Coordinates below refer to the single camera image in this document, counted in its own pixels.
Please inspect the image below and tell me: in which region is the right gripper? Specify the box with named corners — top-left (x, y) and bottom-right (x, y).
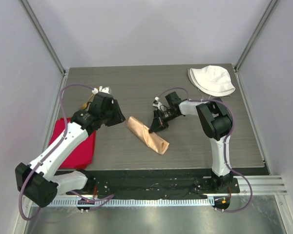
top-left (149, 108), bottom-right (179, 134)

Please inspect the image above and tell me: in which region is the peach cloth napkin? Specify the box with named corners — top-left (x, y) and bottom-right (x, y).
top-left (127, 116), bottom-right (169, 155)

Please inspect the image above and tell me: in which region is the gold fork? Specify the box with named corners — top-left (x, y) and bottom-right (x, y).
top-left (80, 94), bottom-right (94, 109)

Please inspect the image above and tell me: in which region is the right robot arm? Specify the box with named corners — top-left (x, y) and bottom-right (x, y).
top-left (149, 92), bottom-right (233, 193)

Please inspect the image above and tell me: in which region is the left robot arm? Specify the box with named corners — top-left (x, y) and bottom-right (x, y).
top-left (15, 87), bottom-right (125, 208)

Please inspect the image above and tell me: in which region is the red folded cloth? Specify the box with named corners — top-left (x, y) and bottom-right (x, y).
top-left (49, 118), bottom-right (96, 169)

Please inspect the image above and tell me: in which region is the white bucket hat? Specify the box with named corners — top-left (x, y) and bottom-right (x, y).
top-left (188, 65), bottom-right (235, 97)

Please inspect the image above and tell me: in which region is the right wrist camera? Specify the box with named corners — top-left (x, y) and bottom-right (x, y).
top-left (152, 97), bottom-right (164, 111)

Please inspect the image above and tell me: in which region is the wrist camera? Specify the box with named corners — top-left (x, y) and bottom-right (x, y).
top-left (92, 86), bottom-right (112, 95)
top-left (152, 97), bottom-right (164, 111)

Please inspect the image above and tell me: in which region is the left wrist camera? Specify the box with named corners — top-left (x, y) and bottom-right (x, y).
top-left (92, 86), bottom-right (112, 95)

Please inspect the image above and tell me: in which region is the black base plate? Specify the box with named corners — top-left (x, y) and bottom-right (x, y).
top-left (56, 168), bottom-right (241, 198)

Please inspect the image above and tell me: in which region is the left aluminium frame post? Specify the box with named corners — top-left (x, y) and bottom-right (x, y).
top-left (17, 0), bottom-right (69, 76)

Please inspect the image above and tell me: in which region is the aluminium frame post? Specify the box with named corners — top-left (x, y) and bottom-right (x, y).
top-left (234, 0), bottom-right (279, 72)
top-left (17, 0), bottom-right (69, 76)

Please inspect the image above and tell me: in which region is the white slotted cable duct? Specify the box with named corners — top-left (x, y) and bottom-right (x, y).
top-left (48, 196), bottom-right (214, 207)

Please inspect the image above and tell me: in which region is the aluminium front rail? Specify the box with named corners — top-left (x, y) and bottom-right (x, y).
top-left (234, 175), bottom-right (289, 196)

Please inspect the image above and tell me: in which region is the right aluminium frame post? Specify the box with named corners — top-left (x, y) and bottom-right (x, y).
top-left (234, 0), bottom-right (279, 72)

